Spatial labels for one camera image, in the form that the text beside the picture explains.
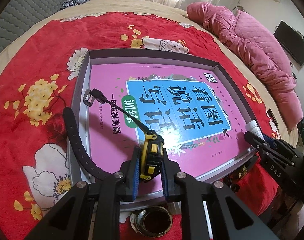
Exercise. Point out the black yellow wrist watch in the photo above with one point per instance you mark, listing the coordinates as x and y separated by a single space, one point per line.
108 135

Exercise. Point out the grey quilted headboard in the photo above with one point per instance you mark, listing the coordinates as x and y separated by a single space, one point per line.
20 15

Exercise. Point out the grey cardboard box tray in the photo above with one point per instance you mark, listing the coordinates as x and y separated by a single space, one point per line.
141 56

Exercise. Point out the pink quilted duvet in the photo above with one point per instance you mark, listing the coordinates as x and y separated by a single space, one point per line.
257 47

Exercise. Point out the pink Chinese workbook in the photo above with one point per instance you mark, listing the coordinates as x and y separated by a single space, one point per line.
191 108

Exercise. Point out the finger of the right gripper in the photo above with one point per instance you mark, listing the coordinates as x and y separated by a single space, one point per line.
280 146
257 142

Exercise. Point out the blue patterned cloth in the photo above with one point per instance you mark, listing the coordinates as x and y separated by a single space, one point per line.
72 3

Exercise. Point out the brass threaded pipe fitting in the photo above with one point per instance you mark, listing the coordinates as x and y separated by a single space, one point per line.
153 222

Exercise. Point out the white pill bottle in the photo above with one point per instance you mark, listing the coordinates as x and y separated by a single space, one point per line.
254 128

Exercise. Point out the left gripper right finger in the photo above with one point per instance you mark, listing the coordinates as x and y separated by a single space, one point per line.
209 211

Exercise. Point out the beige bed sheet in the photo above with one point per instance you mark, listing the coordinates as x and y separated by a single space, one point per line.
145 7

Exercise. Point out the black wall television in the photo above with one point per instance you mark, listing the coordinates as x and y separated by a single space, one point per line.
291 40

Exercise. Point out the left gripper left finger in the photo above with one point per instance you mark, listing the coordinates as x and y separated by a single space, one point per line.
92 210

